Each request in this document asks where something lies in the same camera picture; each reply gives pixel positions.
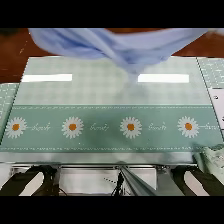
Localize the light blue shirt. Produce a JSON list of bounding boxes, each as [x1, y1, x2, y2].
[[27, 28, 224, 84]]

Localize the silver frame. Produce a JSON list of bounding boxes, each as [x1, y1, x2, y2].
[[0, 162, 201, 197]]

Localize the black cable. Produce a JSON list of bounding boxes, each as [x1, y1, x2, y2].
[[110, 173, 125, 197]]

